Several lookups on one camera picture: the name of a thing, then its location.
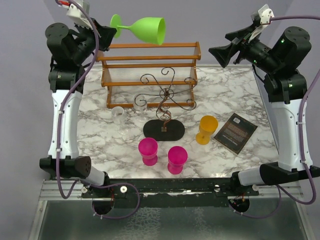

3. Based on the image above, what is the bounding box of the dark book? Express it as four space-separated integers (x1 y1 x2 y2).
214 113 258 155

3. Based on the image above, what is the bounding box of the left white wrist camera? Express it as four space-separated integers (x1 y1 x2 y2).
56 0 92 29

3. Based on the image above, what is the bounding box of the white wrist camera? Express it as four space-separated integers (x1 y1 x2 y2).
250 4 275 41
56 0 92 29

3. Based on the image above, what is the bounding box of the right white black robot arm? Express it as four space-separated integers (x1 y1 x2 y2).
208 25 320 196

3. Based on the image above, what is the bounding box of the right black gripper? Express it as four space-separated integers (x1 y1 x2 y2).
209 23 281 74

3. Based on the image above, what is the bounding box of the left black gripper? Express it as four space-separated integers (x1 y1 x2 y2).
72 17 118 64

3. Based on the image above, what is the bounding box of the frosted clear wine glass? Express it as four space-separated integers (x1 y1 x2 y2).
111 106 129 136

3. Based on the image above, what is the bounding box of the aluminium rail frame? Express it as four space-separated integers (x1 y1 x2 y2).
30 65 311 240

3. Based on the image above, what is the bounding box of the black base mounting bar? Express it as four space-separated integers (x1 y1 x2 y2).
81 177 259 209

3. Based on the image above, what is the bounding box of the orange wooden dish rack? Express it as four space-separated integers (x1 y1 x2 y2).
96 41 202 109

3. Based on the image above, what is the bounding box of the pink plastic goblet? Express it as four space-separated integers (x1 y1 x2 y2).
138 137 158 167
167 146 188 175

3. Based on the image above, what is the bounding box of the left pink plastic goblet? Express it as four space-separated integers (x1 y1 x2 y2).
138 137 158 167

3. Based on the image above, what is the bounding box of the orange plastic wine glass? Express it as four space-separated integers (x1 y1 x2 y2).
195 115 219 145

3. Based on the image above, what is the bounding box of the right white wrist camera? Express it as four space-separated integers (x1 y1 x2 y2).
250 4 275 41

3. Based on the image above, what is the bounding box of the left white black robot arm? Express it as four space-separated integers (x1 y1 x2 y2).
39 18 117 198

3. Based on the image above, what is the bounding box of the right pink plastic goblet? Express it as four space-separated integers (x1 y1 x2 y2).
167 146 188 175

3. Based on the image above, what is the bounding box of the green plastic wine glass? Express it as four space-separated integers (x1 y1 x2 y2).
109 14 166 46

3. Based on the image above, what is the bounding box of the metal wine glass rack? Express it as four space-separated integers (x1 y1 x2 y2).
140 67 197 142

